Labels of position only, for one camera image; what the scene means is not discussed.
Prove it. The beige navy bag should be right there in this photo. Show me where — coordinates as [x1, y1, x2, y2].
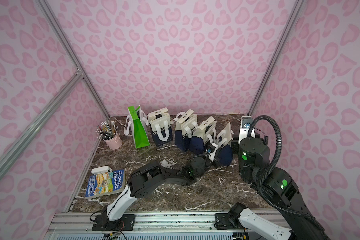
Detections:
[215, 123, 234, 167]
[173, 109, 198, 152]
[189, 117, 217, 155]
[148, 108, 173, 147]

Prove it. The green white takeout bag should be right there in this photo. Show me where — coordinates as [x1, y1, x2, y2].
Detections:
[124, 106, 150, 149]

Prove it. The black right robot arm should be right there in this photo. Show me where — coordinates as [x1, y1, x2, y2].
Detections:
[229, 115, 329, 240]

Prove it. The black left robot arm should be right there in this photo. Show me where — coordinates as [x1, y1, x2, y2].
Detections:
[102, 154, 214, 222]

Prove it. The pink pencil cup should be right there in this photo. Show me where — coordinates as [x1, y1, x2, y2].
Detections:
[96, 121, 123, 150]

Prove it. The white small box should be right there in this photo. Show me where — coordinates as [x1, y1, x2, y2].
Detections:
[91, 166, 112, 175]

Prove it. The illustrated paperback book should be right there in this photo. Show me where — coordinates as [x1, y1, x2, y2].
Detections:
[85, 169, 125, 199]

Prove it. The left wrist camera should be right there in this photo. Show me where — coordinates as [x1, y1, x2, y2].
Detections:
[206, 143, 219, 162]

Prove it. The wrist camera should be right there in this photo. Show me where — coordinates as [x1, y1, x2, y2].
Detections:
[238, 116, 253, 144]
[206, 143, 219, 162]

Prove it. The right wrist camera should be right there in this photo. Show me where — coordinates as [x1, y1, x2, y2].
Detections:
[238, 116, 253, 144]

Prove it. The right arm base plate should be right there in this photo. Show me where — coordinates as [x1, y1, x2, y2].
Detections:
[214, 211, 246, 230]

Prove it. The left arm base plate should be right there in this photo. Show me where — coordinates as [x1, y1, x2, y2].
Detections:
[91, 214, 136, 232]

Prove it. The aluminium frame rail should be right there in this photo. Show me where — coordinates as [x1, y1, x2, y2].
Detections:
[0, 71, 83, 181]

